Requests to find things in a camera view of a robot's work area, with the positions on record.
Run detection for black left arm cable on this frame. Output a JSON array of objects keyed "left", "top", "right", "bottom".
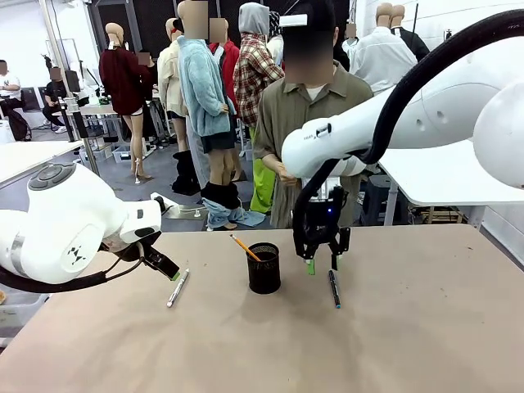
[{"left": 0, "top": 254, "right": 147, "bottom": 294}]

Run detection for lime green trousers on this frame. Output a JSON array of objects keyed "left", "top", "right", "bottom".
[{"left": 249, "top": 156, "right": 278, "bottom": 215}]

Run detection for black backpack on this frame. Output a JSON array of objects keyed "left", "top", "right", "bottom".
[{"left": 7, "top": 109, "right": 33, "bottom": 142}]

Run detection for mannequin in plaid hooded shirt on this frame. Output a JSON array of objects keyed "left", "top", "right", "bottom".
[{"left": 233, "top": 2, "right": 286, "bottom": 129}]

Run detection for mannequin in maroon sweater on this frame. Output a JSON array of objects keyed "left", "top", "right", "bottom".
[{"left": 98, "top": 21, "right": 155, "bottom": 186}]

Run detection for silver white pen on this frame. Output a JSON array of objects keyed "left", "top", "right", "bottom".
[{"left": 165, "top": 268, "right": 191, "bottom": 309}]

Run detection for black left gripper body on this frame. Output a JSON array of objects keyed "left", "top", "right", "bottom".
[{"left": 100, "top": 231, "right": 163, "bottom": 264}]

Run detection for mannequin in red jacket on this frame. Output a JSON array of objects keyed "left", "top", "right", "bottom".
[{"left": 208, "top": 17, "right": 242, "bottom": 120}]

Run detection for large white side table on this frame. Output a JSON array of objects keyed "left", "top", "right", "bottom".
[{"left": 377, "top": 141, "right": 524, "bottom": 230}]

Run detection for seated person in white t-shirt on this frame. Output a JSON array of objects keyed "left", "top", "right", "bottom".
[{"left": 0, "top": 59, "right": 23, "bottom": 120}]

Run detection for seated person in black clothes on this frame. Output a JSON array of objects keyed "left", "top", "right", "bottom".
[{"left": 42, "top": 66, "right": 70, "bottom": 135}]

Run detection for yellow pencil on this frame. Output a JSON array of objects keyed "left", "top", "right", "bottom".
[{"left": 229, "top": 233, "right": 263, "bottom": 263}]

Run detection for white workshop table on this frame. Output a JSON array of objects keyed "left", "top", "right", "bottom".
[{"left": 0, "top": 139, "right": 85, "bottom": 186}]

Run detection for blue jeans pile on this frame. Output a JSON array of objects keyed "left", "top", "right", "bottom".
[{"left": 201, "top": 199, "right": 267, "bottom": 231}]

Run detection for black mesh pen holder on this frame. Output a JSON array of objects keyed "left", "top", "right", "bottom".
[{"left": 246, "top": 242, "right": 282, "bottom": 296}]

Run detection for wooden pallet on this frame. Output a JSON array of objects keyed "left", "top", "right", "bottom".
[{"left": 412, "top": 206, "right": 464, "bottom": 225}]

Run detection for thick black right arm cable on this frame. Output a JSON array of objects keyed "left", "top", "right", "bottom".
[{"left": 291, "top": 7, "right": 524, "bottom": 247}]

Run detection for mannequin in cream jacket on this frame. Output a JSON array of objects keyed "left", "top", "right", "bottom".
[{"left": 156, "top": 17, "right": 190, "bottom": 153}]

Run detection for grey storage crate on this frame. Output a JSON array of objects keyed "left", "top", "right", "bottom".
[{"left": 111, "top": 144, "right": 135, "bottom": 165}]

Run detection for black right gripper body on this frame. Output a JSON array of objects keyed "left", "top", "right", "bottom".
[{"left": 301, "top": 186, "right": 348, "bottom": 247}]

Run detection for person's right forearm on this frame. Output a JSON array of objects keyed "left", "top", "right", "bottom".
[{"left": 260, "top": 152, "right": 287, "bottom": 177}]

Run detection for mannequin in white shirt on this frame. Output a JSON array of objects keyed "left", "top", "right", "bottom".
[{"left": 350, "top": 2, "right": 418, "bottom": 97}]

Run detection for mannequin in light blue fleece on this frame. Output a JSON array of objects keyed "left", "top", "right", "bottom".
[{"left": 176, "top": 0, "right": 249, "bottom": 230}]

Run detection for grey plastic bin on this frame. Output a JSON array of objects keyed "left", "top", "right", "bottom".
[{"left": 0, "top": 286, "right": 51, "bottom": 350}]

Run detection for grey metal pole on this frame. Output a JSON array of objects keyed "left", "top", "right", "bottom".
[{"left": 39, "top": 0, "right": 102, "bottom": 178}]

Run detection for person's right hand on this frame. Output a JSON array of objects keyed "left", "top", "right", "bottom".
[{"left": 274, "top": 162, "right": 302, "bottom": 187}]

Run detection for black marker with blue cap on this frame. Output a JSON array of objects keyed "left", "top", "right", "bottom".
[{"left": 327, "top": 269, "right": 343, "bottom": 310}]

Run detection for person in olive shirt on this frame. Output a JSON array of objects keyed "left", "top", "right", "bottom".
[{"left": 252, "top": 0, "right": 375, "bottom": 230}]

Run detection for black clothes pile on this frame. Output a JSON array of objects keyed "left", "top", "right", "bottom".
[{"left": 171, "top": 150, "right": 202, "bottom": 197}]

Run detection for mannequin in black suit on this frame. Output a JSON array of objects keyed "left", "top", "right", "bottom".
[{"left": 390, "top": 3, "right": 431, "bottom": 63}]

